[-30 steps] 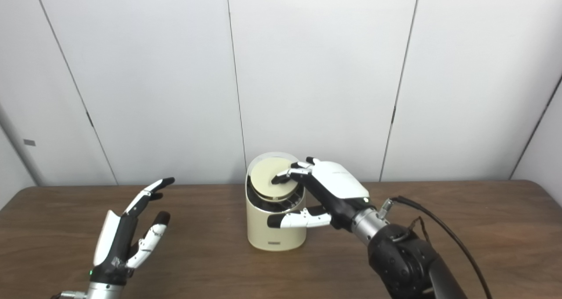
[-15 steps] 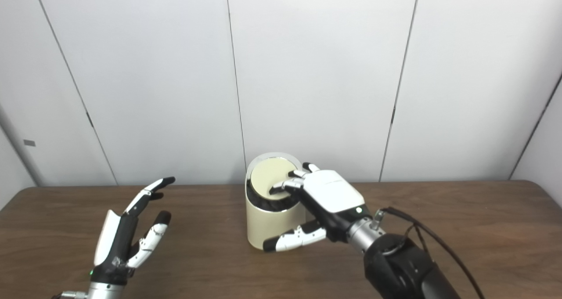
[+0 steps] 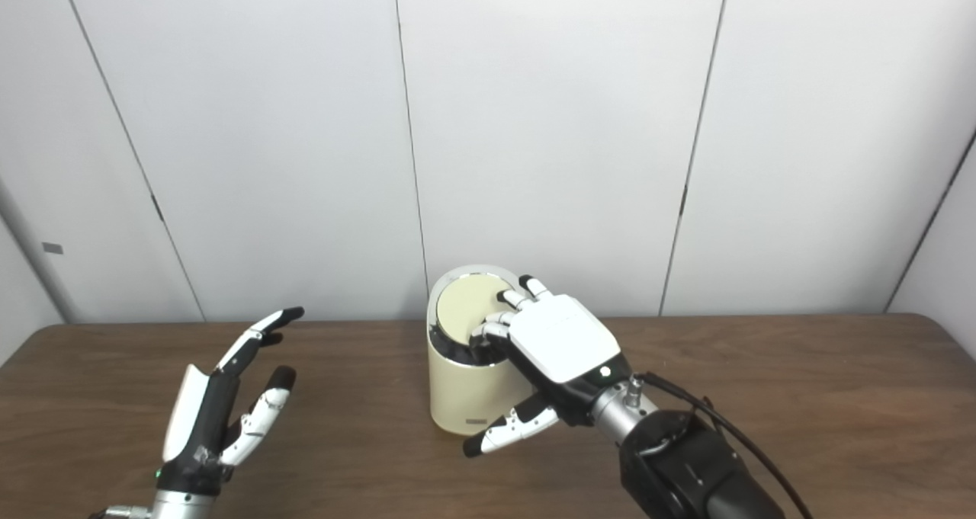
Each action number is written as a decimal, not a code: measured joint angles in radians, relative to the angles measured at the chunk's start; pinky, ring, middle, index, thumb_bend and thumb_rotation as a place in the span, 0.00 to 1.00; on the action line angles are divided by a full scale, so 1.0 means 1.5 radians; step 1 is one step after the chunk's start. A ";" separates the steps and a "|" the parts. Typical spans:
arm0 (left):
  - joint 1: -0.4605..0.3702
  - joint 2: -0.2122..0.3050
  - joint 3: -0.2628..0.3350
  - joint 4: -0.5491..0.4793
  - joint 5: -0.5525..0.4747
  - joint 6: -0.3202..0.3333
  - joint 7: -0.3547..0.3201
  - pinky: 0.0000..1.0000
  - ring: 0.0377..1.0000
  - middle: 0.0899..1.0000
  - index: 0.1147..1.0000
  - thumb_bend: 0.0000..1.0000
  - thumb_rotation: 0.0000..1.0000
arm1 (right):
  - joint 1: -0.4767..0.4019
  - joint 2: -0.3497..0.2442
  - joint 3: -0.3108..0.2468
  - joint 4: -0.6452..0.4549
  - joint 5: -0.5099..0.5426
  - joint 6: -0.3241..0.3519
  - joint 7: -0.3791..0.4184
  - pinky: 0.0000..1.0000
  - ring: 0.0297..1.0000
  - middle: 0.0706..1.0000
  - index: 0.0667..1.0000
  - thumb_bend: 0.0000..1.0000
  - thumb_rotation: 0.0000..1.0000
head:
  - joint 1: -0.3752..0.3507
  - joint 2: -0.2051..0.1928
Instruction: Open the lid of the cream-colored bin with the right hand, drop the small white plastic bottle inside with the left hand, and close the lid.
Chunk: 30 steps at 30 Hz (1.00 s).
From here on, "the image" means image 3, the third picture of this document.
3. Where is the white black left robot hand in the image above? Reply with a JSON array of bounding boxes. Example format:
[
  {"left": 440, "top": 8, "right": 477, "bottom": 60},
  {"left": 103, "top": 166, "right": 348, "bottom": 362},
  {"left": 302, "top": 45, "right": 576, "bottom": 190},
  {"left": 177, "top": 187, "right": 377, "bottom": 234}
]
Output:
[{"left": 156, "top": 306, "right": 306, "bottom": 497}]

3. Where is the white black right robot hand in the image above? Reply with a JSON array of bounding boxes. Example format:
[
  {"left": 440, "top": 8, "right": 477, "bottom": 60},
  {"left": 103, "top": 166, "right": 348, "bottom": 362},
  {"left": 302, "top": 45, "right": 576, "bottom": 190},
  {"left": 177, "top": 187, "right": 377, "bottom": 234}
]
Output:
[{"left": 462, "top": 275, "right": 635, "bottom": 459}]

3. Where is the round cream bin lid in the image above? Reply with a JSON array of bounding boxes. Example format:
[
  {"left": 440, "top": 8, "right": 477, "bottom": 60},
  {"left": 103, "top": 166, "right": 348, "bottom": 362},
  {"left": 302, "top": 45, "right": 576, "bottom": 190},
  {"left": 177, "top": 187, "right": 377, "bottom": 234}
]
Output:
[{"left": 435, "top": 273, "right": 519, "bottom": 346}]

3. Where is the cream lidded trash bin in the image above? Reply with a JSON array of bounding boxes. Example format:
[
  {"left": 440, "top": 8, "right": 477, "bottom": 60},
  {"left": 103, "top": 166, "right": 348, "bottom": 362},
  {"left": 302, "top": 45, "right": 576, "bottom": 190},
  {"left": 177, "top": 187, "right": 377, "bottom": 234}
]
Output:
[{"left": 426, "top": 264, "right": 538, "bottom": 436}]

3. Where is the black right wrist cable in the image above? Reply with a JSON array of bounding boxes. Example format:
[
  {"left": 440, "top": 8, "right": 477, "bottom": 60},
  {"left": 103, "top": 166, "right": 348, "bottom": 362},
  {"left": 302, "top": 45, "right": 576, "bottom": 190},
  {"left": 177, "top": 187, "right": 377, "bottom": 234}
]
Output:
[{"left": 633, "top": 372, "right": 815, "bottom": 519}]

